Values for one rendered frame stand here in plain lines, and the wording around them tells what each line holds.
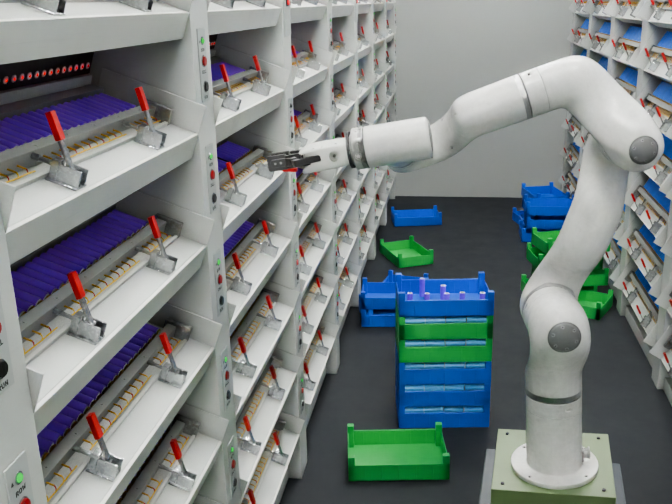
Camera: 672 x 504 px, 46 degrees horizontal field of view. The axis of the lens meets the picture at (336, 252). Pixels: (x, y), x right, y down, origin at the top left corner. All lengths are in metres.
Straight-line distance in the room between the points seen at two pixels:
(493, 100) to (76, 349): 0.91
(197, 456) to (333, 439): 1.15
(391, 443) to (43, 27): 1.94
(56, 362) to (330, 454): 1.66
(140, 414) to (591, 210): 0.94
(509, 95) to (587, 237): 0.32
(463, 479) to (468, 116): 1.25
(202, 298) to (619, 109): 0.85
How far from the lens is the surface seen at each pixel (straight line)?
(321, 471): 2.48
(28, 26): 0.90
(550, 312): 1.62
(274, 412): 2.07
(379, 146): 1.56
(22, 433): 0.89
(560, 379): 1.72
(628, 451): 2.69
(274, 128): 2.07
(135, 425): 1.24
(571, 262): 1.67
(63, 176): 0.99
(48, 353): 1.01
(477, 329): 2.55
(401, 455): 2.54
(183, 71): 1.37
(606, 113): 1.57
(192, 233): 1.42
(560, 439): 1.79
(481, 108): 1.55
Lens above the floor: 1.36
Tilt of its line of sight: 18 degrees down
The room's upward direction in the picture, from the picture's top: 1 degrees counter-clockwise
